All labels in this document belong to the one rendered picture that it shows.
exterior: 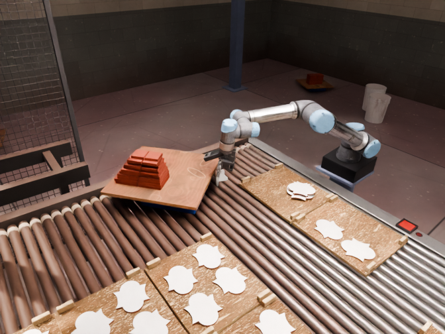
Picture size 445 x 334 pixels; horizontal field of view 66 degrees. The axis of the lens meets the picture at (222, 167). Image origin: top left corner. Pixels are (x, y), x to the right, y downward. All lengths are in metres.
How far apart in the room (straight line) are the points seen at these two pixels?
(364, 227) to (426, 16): 5.06
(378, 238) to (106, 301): 1.23
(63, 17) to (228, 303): 5.06
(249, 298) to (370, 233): 0.71
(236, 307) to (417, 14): 5.83
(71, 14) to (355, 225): 5.02
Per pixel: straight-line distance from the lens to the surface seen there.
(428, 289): 1.71
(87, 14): 5.96
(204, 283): 1.46
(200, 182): 1.81
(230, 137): 1.68
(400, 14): 6.71
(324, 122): 1.85
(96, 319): 1.42
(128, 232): 1.74
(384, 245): 1.79
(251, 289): 1.45
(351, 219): 1.87
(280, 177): 2.08
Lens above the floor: 2.06
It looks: 32 degrees down
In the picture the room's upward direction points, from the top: 1 degrees clockwise
